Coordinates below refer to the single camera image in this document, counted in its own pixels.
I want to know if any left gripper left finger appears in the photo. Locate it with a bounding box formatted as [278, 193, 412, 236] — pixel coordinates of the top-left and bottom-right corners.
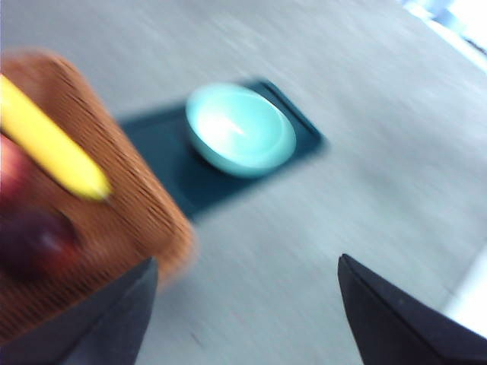
[0, 257, 159, 365]

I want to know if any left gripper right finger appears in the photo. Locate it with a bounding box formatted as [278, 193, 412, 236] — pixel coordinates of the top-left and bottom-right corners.
[337, 253, 487, 365]

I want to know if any dark purple plum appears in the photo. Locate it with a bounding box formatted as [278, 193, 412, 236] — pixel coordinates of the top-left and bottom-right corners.
[0, 208, 83, 284]

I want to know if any teal ribbed bowl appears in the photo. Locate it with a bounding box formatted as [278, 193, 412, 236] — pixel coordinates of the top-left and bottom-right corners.
[185, 81, 298, 179]

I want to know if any brown wicker basket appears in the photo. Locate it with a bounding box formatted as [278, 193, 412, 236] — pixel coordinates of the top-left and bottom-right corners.
[0, 47, 202, 343]

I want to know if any red orange peach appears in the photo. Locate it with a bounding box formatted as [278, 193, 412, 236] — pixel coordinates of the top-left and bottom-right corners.
[0, 135, 58, 216]

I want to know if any yellow banana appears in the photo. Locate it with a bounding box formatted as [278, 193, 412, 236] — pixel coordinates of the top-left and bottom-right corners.
[0, 74, 113, 202]

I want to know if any black rectangular tray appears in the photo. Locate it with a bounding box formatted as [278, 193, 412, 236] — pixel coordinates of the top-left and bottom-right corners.
[116, 78, 328, 224]

